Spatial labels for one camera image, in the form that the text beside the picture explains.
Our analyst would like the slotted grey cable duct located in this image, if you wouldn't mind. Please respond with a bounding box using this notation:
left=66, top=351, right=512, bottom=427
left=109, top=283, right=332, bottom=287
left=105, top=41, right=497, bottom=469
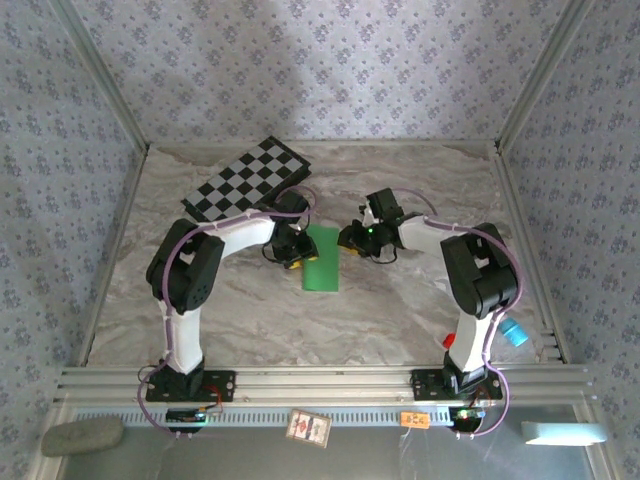
left=74, top=405, right=481, bottom=429

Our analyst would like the grey oval stone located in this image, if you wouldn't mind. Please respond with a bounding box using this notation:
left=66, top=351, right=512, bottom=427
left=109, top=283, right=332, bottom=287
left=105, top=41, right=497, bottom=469
left=40, top=417, right=125, bottom=457

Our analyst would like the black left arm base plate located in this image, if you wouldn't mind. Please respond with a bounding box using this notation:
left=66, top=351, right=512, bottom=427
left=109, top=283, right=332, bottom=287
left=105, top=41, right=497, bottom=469
left=144, top=369, right=237, bottom=404

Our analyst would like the aluminium side rail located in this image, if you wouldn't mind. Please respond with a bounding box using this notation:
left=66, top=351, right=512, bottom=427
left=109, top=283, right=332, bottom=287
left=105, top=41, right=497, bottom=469
left=489, top=144, right=572, bottom=365
left=77, top=144, right=151, bottom=369

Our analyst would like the white foam block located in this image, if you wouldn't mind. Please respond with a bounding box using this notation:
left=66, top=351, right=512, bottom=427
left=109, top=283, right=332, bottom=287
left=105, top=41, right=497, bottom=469
left=520, top=421, right=609, bottom=447

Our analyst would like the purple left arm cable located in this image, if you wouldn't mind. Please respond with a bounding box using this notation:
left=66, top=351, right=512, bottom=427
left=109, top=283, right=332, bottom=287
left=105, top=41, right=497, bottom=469
left=136, top=185, right=319, bottom=441

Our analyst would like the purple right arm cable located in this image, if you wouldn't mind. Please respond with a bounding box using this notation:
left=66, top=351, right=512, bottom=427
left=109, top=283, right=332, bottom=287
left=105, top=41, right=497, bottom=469
left=394, top=187, right=525, bottom=441

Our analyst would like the orange tag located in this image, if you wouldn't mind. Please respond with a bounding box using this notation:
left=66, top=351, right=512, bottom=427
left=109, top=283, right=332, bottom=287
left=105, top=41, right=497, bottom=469
left=399, top=410, right=431, bottom=430

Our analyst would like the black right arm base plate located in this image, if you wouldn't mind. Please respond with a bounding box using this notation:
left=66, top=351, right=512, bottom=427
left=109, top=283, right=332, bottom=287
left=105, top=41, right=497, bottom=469
left=409, top=368, right=504, bottom=401

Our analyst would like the blue cylindrical bottle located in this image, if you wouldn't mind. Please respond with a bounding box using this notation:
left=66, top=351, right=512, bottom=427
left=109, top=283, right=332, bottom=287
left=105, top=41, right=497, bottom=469
left=499, top=317, right=530, bottom=348

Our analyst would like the black white folded chessboard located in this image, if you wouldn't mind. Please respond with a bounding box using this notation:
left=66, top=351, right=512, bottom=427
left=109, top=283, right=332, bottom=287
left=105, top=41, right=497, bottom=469
left=180, top=135, right=312, bottom=224

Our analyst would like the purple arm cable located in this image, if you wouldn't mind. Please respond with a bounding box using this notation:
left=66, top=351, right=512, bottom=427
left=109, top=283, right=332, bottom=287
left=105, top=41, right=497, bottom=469
left=136, top=185, right=319, bottom=441
left=394, top=187, right=525, bottom=441

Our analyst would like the aluminium frame post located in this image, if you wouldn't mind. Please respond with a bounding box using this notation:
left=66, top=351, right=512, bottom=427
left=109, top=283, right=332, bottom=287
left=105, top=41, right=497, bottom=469
left=49, top=0, right=151, bottom=154
left=493, top=0, right=599, bottom=154

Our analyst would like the small red card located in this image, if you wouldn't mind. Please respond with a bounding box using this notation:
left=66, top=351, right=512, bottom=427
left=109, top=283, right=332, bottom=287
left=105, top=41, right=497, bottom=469
left=285, top=408, right=333, bottom=449

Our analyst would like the small circuit board with LED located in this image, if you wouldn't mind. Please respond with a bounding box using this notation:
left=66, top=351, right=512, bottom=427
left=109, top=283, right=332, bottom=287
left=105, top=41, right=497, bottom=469
left=165, top=407, right=224, bottom=434
left=448, top=405, right=487, bottom=432

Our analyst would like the wide aluminium profile rail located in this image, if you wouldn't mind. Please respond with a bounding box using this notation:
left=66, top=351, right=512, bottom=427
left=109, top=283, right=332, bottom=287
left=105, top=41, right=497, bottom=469
left=53, top=364, right=599, bottom=405

